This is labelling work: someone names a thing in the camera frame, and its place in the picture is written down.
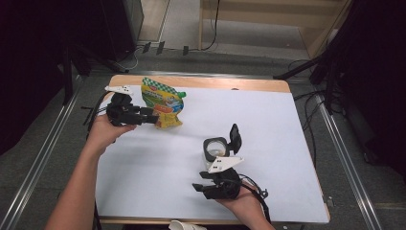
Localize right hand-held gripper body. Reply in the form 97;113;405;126
204;156;245;200

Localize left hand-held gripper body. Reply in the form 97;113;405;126
104;85;143;127

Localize yellow spouted pouch green cap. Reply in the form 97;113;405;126
141;77;188;129

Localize clear container with black lid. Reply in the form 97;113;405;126
202;123;243;171

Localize person's right hand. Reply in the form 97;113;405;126
216;187;268;222

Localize person's left hand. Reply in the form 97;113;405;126
85;114;137;156

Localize angled black tape mark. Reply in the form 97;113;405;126
80;105;95;127

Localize white paper sheet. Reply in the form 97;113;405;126
95;84;330;224

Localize white crumpled object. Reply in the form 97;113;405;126
168;219;209;230

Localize black cabinet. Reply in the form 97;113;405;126
101;0;145;62

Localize dark curtain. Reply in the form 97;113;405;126
319;0;406;180
0;0;108;156

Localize black stand leg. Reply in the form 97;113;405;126
272;55;324;81

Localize right hand-held gripper cable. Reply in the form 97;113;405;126
238;173;273;224

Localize white floor cable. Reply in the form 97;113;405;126
122;47;142;72

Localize metal floor rail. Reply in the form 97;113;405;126
0;75;84;230
314;92;384;230

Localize thin black hanging cable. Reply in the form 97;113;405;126
203;0;222;52

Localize black floor cables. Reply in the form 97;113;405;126
287;58;328;167

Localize light wooden frame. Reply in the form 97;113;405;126
198;0;352;60

